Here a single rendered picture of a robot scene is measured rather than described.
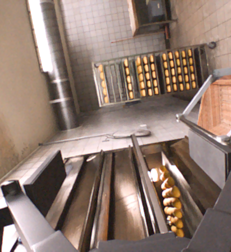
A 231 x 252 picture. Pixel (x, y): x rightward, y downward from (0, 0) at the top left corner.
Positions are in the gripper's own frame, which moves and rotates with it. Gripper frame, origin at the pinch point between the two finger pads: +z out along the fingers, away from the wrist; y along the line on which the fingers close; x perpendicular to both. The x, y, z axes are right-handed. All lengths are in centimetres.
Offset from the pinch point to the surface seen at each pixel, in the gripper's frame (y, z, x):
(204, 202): 33, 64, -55
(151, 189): 8, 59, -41
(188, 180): 33, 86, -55
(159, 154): 29, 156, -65
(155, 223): 5, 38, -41
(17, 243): -57, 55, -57
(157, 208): 8, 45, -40
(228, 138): 34, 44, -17
